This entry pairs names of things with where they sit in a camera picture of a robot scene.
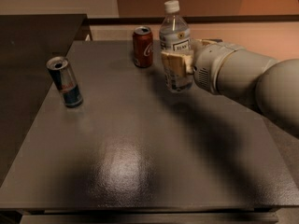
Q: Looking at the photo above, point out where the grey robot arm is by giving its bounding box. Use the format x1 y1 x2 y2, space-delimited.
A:
161 39 299 138

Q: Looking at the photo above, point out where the red cola can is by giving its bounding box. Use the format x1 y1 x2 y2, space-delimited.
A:
133 26 153 68

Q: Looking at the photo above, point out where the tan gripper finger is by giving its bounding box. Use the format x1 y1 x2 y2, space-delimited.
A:
199 38 223 46
161 50 194 77

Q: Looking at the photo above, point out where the blue label plastic bottle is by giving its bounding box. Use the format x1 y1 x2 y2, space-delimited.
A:
159 0 192 93

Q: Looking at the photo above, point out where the silver blue energy drink can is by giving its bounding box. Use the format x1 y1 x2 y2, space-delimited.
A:
46 56 83 108

